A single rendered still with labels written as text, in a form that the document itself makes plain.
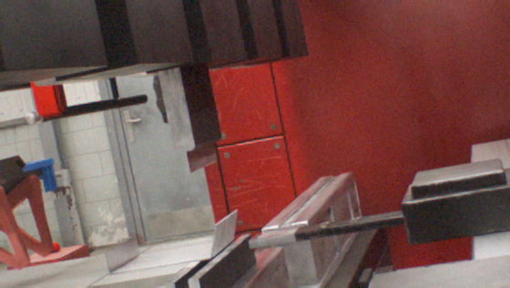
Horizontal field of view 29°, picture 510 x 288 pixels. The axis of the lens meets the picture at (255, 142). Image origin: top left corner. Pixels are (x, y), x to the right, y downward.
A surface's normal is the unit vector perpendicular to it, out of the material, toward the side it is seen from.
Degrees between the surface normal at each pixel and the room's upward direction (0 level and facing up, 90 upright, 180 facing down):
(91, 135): 90
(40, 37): 90
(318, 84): 90
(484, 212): 90
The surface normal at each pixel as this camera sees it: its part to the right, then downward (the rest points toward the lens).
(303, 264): -0.21, 0.09
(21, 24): 0.96, -0.18
